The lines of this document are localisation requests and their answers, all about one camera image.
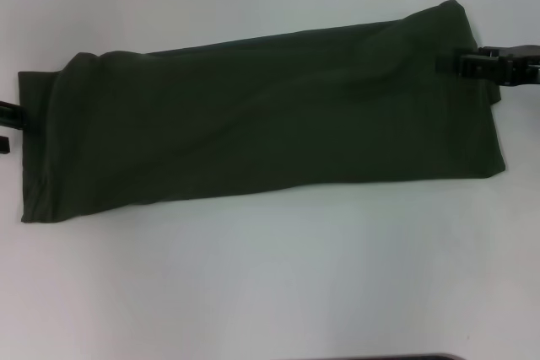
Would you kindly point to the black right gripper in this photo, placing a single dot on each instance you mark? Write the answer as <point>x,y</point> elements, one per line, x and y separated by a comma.
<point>521,65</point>

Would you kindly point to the dark green FREE t-shirt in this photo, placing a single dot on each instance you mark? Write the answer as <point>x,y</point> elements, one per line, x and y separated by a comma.
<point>253,124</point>

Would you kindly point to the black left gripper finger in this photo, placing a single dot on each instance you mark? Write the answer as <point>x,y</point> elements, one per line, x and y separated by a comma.
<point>14,114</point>
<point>4,145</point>

